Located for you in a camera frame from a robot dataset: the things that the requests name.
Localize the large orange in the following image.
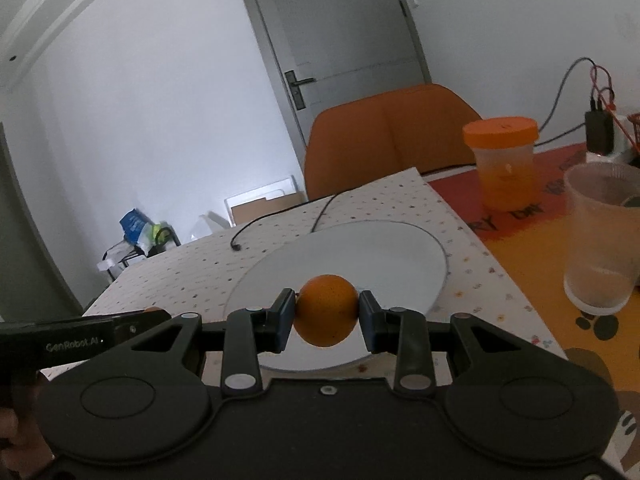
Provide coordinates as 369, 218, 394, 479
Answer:
294, 274, 358, 348

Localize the person's left hand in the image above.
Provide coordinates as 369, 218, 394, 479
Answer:
1, 372, 54, 479

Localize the olive green side door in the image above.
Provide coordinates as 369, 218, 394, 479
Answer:
1, 138, 82, 322

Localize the white ceramic plate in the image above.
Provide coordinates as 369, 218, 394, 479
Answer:
223, 220, 448, 373

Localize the dotted white tablecloth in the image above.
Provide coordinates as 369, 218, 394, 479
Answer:
37, 166, 570, 394

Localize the white plastic bag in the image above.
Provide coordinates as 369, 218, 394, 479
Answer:
189, 211, 231, 242

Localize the cardboard and white board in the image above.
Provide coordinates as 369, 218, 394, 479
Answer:
224, 177, 306, 226

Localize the black metal storage rack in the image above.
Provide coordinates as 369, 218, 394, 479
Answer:
96, 226, 181, 282

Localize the orange cartoon table mat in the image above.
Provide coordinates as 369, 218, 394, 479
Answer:
428, 144, 639, 479

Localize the blue plastic bag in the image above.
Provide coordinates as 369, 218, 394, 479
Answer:
119, 208, 154, 248

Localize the orange chair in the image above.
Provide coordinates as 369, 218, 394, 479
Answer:
304, 84, 480, 200

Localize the orange lidded plastic jar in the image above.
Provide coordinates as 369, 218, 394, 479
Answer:
462, 116, 539, 211

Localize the clear textured plastic cup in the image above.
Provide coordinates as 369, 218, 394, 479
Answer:
563, 162, 639, 316

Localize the black power adapter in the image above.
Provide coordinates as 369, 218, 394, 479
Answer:
585, 110, 614, 155

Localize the black usb cable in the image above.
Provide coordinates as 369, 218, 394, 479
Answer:
229, 193, 352, 252

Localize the grey door with handle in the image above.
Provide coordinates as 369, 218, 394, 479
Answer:
244, 0, 431, 157

